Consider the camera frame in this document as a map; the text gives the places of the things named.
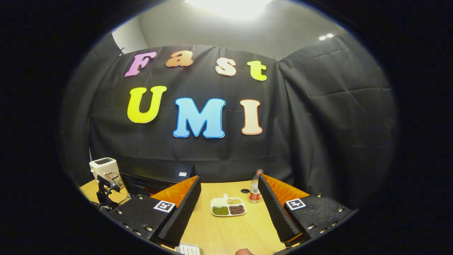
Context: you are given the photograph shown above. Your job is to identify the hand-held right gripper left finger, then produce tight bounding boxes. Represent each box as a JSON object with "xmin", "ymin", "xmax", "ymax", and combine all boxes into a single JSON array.
[{"xmin": 107, "ymin": 175, "xmax": 202, "ymax": 248}]

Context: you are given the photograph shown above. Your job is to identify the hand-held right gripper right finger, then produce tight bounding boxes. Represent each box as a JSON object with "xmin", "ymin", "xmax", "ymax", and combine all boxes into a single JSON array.
[{"xmin": 258, "ymin": 174, "xmax": 355, "ymax": 248}]

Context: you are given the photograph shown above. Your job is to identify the black electric oven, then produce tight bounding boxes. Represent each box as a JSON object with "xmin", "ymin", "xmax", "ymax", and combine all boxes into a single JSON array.
[{"xmin": 119, "ymin": 164, "xmax": 197, "ymax": 197}]

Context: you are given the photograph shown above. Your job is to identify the clear glass cup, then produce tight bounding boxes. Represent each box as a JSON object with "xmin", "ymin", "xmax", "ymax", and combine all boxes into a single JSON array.
[{"xmin": 106, "ymin": 172, "xmax": 123, "ymax": 188}]

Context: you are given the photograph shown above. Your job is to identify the white toaster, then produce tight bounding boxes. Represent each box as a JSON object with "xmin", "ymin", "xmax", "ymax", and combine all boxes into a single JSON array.
[{"xmin": 89, "ymin": 157, "xmax": 119, "ymax": 183}]

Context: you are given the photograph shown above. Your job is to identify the white ridged tray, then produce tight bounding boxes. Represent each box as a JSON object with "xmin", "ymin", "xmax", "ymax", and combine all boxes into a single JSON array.
[{"xmin": 175, "ymin": 243, "xmax": 201, "ymax": 255}]

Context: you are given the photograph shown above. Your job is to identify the red label water bottle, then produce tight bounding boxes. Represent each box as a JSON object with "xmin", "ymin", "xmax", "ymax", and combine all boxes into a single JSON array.
[{"xmin": 249, "ymin": 169, "xmax": 264, "ymax": 204}]

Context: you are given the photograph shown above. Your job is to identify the white divided bean plate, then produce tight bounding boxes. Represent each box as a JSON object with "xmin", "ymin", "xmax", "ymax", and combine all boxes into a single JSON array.
[{"xmin": 210, "ymin": 193, "xmax": 247, "ymax": 217}]

